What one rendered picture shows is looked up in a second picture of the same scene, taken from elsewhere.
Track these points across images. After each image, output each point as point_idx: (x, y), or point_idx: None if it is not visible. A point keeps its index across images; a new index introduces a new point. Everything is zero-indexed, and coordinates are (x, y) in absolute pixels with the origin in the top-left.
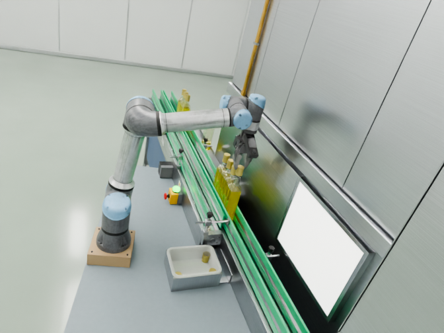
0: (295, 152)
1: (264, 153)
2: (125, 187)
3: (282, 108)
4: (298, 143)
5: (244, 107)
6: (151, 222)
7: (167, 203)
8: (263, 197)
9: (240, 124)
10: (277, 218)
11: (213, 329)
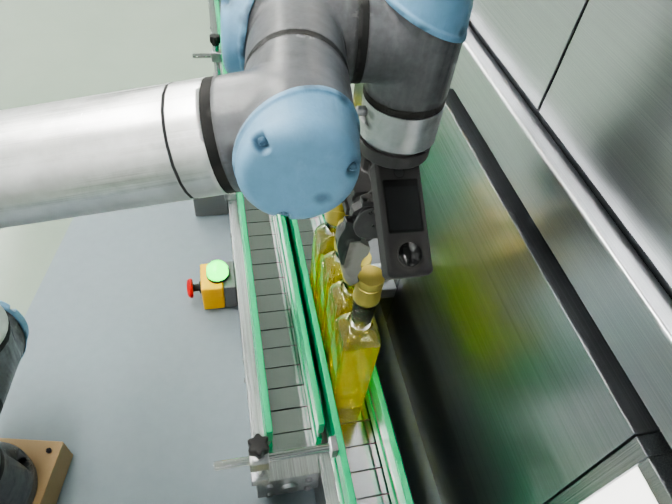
0: (626, 295)
1: (470, 217)
2: None
3: (567, 19)
4: (650, 239)
5: (318, 65)
6: (139, 381)
7: (200, 304)
8: (460, 373)
9: (281, 196)
10: (505, 493)
11: None
